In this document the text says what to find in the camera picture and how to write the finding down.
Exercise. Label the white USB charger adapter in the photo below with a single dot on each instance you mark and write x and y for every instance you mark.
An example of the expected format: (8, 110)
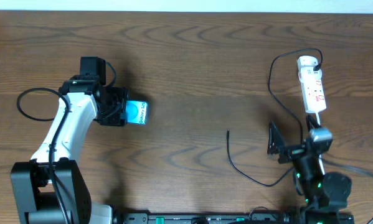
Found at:
(306, 61)

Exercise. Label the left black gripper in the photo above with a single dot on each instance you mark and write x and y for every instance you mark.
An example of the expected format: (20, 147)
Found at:
(116, 118)

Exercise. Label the Galaxy S25 smartphone cyan screen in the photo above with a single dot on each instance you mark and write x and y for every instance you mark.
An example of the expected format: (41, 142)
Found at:
(136, 112)

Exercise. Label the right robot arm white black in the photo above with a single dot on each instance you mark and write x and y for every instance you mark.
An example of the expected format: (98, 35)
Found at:
(325, 193)

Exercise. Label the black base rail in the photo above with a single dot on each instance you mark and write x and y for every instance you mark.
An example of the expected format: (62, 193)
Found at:
(258, 216)

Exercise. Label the white power strip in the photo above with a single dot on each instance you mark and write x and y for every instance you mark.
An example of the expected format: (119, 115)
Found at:
(312, 89)

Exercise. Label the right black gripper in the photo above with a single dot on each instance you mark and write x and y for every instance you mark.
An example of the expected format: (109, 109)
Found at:
(277, 146)

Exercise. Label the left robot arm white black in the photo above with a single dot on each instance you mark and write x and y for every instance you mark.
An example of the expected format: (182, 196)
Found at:
(49, 188)

